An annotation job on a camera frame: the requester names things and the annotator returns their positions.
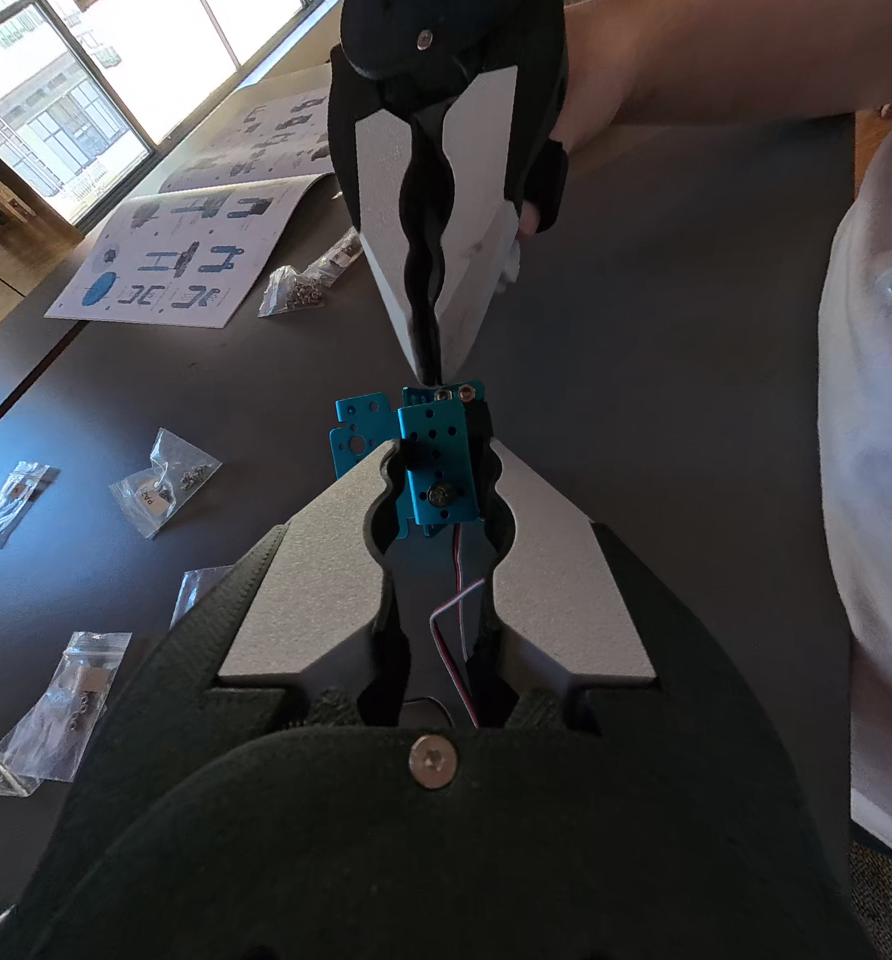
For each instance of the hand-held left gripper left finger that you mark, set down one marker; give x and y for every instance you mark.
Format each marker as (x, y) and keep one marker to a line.
(311, 600)

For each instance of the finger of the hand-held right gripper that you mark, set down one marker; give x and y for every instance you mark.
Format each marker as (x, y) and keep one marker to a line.
(382, 225)
(483, 172)

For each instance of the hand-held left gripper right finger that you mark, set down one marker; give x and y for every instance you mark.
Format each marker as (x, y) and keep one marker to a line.
(566, 600)

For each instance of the blue servo bracket assembly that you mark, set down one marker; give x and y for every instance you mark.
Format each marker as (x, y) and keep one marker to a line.
(464, 450)

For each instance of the person's right forearm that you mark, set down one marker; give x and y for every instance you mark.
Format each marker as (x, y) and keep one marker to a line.
(753, 60)

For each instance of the dark grey desk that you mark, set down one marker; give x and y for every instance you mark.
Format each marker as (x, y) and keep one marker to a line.
(678, 337)

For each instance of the person's right hand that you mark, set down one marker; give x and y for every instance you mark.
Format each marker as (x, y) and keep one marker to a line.
(603, 75)

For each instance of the clear plastic parts bag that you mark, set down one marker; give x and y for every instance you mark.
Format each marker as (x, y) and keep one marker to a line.
(153, 487)
(337, 255)
(63, 705)
(10, 502)
(3, 780)

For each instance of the clear bag of silver screws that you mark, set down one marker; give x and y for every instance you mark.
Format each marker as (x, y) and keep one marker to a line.
(296, 292)

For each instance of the assembly instruction booklet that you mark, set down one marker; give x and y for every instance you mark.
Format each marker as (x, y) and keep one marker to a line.
(265, 225)

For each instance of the clear bag with white label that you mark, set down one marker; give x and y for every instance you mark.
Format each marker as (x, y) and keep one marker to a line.
(194, 592)

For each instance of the large office window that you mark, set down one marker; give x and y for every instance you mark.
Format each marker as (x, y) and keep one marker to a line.
(175, 60)

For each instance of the person's white shirt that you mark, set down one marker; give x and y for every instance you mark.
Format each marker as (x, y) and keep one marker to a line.
(881, 525)

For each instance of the wooden cabinet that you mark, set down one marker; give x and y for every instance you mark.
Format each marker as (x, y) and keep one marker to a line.
(10, 247)

